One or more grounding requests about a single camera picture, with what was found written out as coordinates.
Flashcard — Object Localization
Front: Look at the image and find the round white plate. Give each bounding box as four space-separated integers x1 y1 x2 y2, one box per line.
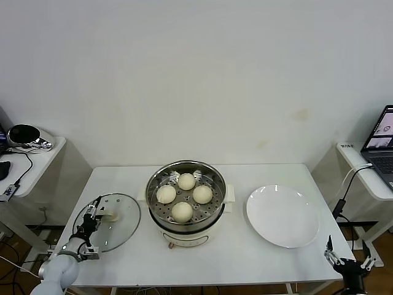
245 184 320 249

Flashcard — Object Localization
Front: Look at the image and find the cream electric cooking pot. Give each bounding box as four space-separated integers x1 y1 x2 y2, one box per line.
136 183 236 250

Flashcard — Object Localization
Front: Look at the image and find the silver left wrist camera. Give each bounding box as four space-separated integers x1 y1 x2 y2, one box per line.
78 245 101 261

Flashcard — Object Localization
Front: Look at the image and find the black computer mouse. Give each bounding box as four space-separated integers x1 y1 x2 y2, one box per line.
0 161 12 181

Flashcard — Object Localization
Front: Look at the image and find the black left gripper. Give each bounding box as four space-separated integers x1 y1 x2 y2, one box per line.
75 195 107 240

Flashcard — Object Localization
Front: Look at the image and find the open grey laptop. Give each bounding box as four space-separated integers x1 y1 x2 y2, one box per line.
359 104 393 193

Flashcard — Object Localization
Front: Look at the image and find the white side desk with label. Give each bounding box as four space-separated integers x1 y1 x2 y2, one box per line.
311 143 393 267

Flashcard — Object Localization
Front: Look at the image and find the round glass pot lid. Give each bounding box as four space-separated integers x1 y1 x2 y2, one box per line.
72 192 142 253

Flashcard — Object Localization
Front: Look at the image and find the perforated steel steamer basket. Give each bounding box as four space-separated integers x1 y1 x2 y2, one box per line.
145 159 227 233

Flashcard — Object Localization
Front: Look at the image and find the thin black desk cable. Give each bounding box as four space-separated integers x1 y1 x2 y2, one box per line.
4 147 34 188

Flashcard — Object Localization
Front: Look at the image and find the dark laptop edge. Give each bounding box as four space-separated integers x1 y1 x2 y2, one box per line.
0 106 13 156

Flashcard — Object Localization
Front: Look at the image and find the black cable with adapter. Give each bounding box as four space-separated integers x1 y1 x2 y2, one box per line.
333 165 375 250

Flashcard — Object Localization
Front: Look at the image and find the white steamed baozi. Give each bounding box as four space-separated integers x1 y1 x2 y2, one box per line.
171 202 193 223
192 185 214 205
177 173 197 191
156 184 177 204

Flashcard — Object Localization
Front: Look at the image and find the white laptop cable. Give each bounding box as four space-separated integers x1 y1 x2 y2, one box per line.
334 164 374 200

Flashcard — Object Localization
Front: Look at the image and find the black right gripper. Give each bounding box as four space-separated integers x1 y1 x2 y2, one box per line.
324 235 378 295

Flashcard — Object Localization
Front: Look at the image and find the small grey usb hub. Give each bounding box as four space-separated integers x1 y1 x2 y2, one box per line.
0 184 18 202

